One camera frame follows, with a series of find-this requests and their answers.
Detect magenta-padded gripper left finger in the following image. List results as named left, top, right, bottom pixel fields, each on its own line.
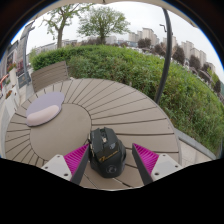
left=40, top=143, right=92, bottom=186

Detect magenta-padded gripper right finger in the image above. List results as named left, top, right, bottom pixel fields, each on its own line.
left=131, top=143, right=184, bottom=186

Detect black computer mouse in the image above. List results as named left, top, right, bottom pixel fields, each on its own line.
left=87, top=126, right=128, bottom=179

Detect lilac mouse pad with wrist rest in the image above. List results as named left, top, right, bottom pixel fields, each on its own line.
left=25, top=91, right=66, bottom=128

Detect white planter with flowers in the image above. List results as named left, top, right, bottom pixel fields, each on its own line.
left=6, top=62, right=18, bottom=86
left=1, top=89, right=16, bottom=111

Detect slatted brown outdoor chair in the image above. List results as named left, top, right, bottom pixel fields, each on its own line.
left=30, top=60, right=71, bottom=94

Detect dark curved parasol pole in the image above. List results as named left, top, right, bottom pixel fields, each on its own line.
left=153, top=8, right=174, bottom=105

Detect tall dark sign board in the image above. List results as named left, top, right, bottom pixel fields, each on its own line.
left=16, top=21, right=36, bottom=88

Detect sparse tree with bare trunk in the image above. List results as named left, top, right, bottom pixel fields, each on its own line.
left=41, top=3, right=93, bottom=49

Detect distant apartment buildings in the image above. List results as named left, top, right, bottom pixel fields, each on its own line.
left=128, top=27, right=208, bottom=68

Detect leafy round tree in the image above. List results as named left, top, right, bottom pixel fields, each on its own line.
left=77, top=5, right=131, bottom=45

